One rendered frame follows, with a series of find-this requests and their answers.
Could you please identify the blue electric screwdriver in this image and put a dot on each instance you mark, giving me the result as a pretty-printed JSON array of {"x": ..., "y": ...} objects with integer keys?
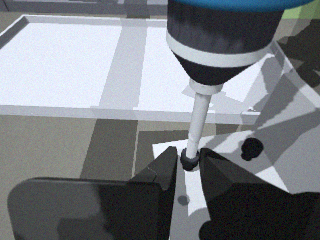
[{"x": 215, "y": 40}]

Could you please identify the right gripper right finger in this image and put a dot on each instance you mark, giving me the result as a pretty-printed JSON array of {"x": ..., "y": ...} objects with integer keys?
[{"x": 243, "y": 206}]

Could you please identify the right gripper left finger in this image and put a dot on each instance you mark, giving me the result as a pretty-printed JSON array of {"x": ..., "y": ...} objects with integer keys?
[{"x": 49, "y": 208}]

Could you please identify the white square plate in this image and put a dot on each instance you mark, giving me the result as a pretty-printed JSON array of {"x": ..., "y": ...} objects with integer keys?
[{"x": 289, "y": 129}]

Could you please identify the black socket-head screw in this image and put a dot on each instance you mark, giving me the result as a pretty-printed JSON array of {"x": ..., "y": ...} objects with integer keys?
[
  {"x": 251, "y": 148},
  {"x": 189, "y": 164},
  {"x": 206, "y": 231}
]

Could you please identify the white shallow tray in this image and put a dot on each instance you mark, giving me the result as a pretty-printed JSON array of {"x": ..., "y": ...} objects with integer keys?
[{"x": 117, "y": 68}]

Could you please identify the grey cylindrical joint module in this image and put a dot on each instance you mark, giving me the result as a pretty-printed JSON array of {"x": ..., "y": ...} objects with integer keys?
[{"x": 183, "y": 200}]

